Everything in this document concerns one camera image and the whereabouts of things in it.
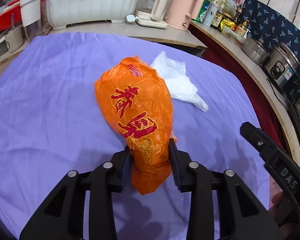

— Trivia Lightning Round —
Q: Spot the red plastic basket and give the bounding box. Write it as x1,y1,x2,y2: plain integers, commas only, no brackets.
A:
0,0,21,31

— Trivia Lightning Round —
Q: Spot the operator's right hand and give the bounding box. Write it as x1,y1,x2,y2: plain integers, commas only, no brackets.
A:
268,191,293,240

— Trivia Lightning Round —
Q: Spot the white cup holder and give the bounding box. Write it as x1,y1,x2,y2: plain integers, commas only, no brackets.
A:
20,0,42,43

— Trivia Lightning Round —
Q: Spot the white crumpled tissue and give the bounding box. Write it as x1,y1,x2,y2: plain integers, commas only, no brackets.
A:
150,51,209,112

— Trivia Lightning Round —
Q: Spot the purple tablecloth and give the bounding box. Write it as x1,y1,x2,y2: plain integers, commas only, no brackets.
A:
0,33,270,237

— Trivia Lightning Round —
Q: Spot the dark sauce bottle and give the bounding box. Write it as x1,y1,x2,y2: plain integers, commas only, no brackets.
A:
210,1,225,29

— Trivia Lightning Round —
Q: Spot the silver rice cooker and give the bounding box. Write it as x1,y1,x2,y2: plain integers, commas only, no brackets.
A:
264,42,300,91

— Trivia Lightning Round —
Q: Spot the small steel lidded pot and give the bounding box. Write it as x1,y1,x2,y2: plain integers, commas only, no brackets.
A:
242,37,269,65

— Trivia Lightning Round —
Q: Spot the plastic dish drainer box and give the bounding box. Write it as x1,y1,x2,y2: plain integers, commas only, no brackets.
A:
45,0,138,30

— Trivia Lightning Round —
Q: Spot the pink electric kettle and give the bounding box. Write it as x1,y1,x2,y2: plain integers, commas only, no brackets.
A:
166,0,204,30

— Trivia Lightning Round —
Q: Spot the yellow oil bottle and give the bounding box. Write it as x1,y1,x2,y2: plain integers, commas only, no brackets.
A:
235,19,249,37

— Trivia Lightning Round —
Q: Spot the blue patterned cloth backdrop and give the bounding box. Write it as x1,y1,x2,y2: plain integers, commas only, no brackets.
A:
241,0,300,101

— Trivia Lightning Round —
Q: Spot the white glass kettle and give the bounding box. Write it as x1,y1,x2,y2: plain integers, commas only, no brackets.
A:
135,0,168,29

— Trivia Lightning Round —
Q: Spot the green tin can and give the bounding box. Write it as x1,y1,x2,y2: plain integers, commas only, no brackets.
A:
195,0,211,23

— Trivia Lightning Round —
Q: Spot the black power cable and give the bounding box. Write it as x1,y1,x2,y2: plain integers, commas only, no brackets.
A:
266,78,288,108

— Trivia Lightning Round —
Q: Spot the orange printed plastic bag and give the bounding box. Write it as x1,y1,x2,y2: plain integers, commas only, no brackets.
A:
94,56,174,195

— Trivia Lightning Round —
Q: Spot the white box on shelf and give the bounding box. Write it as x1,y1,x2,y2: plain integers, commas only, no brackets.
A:
218,0,237,17

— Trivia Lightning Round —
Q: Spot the white slim bottle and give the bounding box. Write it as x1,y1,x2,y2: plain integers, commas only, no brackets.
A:
203,0,219,27

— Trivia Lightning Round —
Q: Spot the yellow labelled jar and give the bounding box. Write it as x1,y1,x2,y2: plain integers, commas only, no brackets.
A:
218,13,235,32

